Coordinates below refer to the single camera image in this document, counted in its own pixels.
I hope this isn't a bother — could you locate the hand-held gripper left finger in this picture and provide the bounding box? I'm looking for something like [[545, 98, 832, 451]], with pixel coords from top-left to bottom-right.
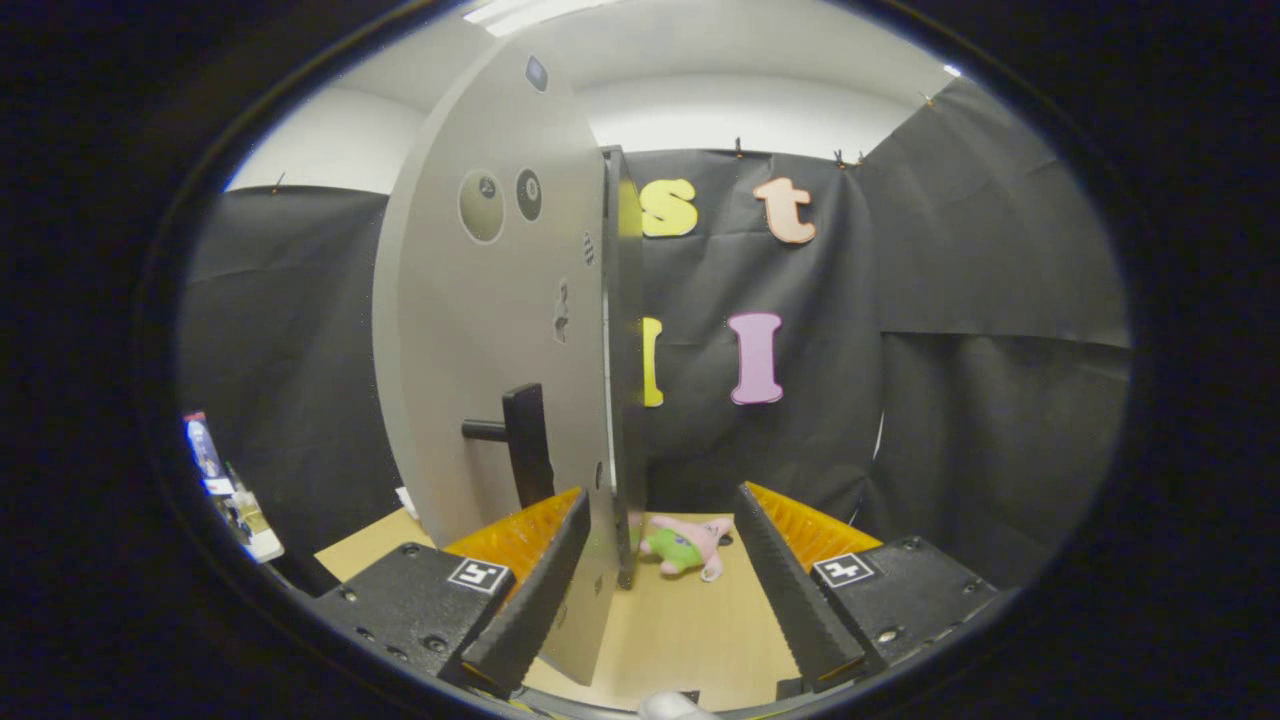
[[310, 487, 591, 699]]

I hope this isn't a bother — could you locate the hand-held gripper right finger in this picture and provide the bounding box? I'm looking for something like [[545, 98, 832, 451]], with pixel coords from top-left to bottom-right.
[[735, 482, 1001, 693]]

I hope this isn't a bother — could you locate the black door handle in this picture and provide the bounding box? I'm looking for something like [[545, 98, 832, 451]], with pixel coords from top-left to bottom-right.
[[462, 383, 556, 509]]

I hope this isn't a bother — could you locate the beige shoe cabinet door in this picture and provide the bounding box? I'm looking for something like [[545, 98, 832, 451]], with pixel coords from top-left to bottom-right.
[[372, 38, 626, 688]]

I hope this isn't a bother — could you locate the grey shoe cabinet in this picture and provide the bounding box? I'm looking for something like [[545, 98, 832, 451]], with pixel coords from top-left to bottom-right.
[[600, 145, 649, 591]]

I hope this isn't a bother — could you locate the pink green plush toy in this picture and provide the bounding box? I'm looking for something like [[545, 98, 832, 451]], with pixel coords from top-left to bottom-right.
[[640, 515, 736, 583]]

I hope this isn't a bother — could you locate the black backdrop cloth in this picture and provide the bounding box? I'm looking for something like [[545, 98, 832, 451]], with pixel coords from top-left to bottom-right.
[[180, 75, 1136, 591]]

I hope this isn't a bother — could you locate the blue white clutter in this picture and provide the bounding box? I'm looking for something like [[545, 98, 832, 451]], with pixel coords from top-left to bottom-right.
[[183, 410, 286, 564]]

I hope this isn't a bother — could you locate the long ceiling light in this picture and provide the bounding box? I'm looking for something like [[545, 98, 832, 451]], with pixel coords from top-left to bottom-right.
[[462, 0, 621, 38]]

